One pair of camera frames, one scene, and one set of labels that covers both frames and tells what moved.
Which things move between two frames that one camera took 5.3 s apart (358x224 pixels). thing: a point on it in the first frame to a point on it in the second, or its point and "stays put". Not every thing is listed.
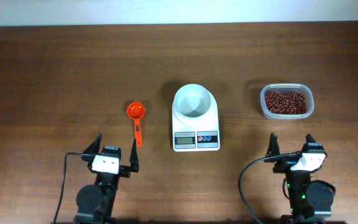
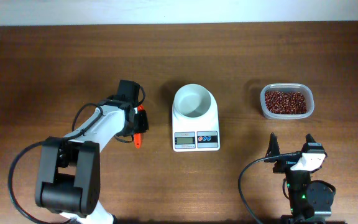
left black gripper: x=125 y=172 to x=145 y=126
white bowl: x=194 y=101 stays put
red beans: x=288 y=102 stays put
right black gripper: x=283 y=163 stays put
